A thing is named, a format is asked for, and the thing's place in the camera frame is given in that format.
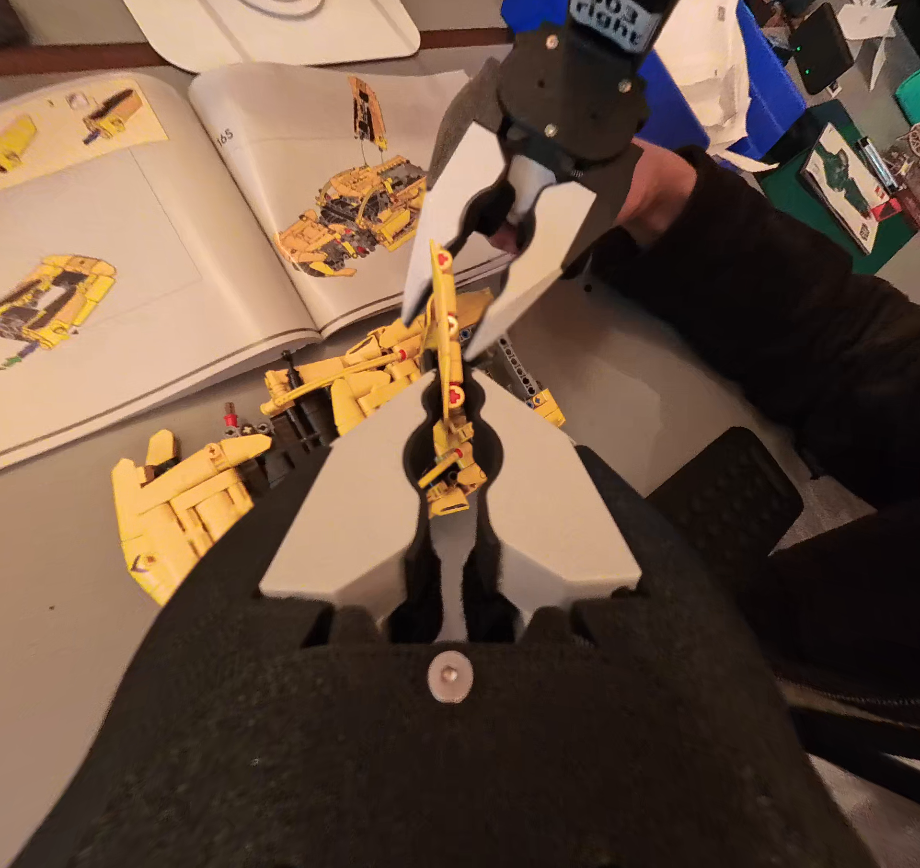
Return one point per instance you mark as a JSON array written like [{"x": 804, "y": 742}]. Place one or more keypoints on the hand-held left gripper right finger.
[{"x": 560, "y": 516}]

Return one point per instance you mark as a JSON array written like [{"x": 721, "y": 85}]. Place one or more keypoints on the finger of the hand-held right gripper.
[
  {"x": 553, "y": 236},
  {"x": 453, "y": 200}
]

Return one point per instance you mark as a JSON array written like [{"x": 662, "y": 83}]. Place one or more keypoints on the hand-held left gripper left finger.
[{"x": 345, "y": 516}]

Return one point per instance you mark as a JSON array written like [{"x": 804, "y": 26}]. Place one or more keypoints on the yellow brick roof frame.
[{"x": 445, "y": 322}]

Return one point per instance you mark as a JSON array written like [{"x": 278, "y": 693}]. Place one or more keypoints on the yellow brick model car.
[{"x": 187, "y": 509}]

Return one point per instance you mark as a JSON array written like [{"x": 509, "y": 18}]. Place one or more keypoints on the instruction booklet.
[{"x": 180, "y": 200}]

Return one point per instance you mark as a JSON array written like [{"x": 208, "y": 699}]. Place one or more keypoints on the person's right forearm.
[{"x": 755, "y": 307}]

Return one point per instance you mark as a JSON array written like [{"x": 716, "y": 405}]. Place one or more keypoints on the grey desk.
[{"x": 57, "y": 631}]

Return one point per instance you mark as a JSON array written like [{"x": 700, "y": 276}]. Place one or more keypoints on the person's right hand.
[{"x": 658, "y": 192}]

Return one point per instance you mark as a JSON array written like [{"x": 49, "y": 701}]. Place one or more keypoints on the white paper bags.
[{"x": 711, "y": 56}]

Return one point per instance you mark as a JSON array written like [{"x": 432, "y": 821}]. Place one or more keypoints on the black perforated chair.
[{"x": 726, "y": 494}]

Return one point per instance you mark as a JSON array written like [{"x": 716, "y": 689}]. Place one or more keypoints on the black electronic box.
[{"x": 819, "y": 49}]

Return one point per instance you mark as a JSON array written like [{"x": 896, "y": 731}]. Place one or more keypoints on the green mat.
[{"x": 798, "y": 200}]

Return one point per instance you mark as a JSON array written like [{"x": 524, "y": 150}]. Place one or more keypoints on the small boxed brick set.
[{"x": 844, "y": 185}]

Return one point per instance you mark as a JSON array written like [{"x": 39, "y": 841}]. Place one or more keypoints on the person's black cream-lined jacket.
[{"x": 848, "y": 595}]

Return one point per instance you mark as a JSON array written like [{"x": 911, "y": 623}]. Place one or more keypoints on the wooden document stand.
[{"x": 215, "y": 13}]

